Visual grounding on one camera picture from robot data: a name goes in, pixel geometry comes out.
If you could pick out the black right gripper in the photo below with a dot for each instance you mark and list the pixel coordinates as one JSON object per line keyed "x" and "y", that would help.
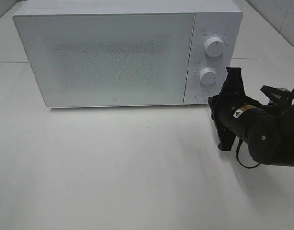
{"x": 232, "y": 111}

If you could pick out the white microwave oven body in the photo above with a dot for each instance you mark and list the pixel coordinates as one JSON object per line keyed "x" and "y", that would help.
{"x": 211, "y": 17}

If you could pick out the white timer knob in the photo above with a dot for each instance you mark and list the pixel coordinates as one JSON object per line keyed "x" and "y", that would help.
{"x": 207, "y": 76}

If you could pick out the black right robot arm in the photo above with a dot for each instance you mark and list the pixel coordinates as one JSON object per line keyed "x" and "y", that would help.
{"x": 267, "y": 129}

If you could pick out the round door release button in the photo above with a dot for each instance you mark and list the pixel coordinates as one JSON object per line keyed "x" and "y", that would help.
{"x": 202, "y": 96}

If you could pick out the white microwave door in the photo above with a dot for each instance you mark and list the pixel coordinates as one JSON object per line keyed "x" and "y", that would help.
{"x": 108, "y": 60}

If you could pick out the upper white power knob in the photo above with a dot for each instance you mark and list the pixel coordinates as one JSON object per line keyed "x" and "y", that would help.
{"x": 214, "y": 45}

